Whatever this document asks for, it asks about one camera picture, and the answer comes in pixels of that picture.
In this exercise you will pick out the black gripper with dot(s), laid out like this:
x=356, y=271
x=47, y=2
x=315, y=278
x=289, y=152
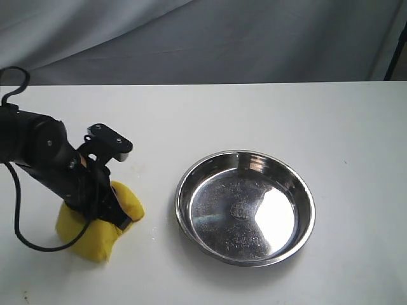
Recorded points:
x=85, y=188

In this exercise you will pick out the yellow sponge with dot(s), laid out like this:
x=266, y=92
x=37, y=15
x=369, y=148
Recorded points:
x=97, y=242

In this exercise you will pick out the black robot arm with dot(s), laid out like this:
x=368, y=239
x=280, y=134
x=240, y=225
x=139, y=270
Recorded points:
x=38, y=144

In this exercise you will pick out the round stainless steel dish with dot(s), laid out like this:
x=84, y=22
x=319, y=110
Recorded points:
x=245, y=208

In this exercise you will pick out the white backdrop cloth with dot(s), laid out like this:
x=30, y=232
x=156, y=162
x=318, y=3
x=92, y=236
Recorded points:
x=199, y=42

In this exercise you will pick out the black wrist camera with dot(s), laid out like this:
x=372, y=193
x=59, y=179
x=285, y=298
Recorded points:
x=105, y=143

